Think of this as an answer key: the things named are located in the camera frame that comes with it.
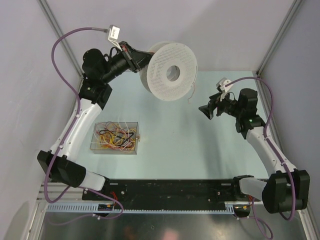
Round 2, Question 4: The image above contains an aluminium frame post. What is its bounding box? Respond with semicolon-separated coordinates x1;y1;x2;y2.
36;0;83;77
255;0;305;81

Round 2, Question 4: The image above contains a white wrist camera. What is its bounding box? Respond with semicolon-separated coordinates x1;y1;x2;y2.
216;77;233;102
107;24;122;51

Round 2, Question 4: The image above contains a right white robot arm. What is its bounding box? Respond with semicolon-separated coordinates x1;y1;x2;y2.
198;88;310;214

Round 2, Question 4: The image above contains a clear plastic cable box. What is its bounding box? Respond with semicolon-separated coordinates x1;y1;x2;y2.
90;121;140;155

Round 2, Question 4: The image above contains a grey perforated cable spool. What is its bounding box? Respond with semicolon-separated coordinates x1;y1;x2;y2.
139;41;198;102

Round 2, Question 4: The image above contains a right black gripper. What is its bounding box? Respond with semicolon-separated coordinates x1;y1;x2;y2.
198;90;243;120

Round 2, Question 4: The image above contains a white slotted cable duct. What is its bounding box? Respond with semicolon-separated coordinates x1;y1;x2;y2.
46;201;252;214

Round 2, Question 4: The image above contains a right aluminium frame post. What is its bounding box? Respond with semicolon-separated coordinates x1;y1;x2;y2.
255;0;305;81

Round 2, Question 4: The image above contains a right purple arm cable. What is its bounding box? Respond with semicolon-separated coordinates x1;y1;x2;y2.
224;76;298;240

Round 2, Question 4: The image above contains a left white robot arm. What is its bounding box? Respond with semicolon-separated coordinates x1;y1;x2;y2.
37;41;153;200

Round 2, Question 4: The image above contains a thin orange wire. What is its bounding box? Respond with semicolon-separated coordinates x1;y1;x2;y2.
187;83;197;105

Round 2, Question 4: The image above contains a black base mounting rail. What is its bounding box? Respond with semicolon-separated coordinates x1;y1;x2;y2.
81;177;262;211

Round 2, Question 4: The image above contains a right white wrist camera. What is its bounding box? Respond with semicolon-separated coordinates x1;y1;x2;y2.
216;77;233;102

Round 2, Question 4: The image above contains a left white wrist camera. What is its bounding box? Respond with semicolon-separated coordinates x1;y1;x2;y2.
107;24;122;51

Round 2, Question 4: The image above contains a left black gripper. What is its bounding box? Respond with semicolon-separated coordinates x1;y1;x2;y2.
100;41;156;84

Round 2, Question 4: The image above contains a tangled coloured wires bundle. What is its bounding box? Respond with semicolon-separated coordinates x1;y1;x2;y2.
93;121;139;152

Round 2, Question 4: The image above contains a left aluminium frame post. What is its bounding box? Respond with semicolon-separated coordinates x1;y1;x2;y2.
36;0;83;77

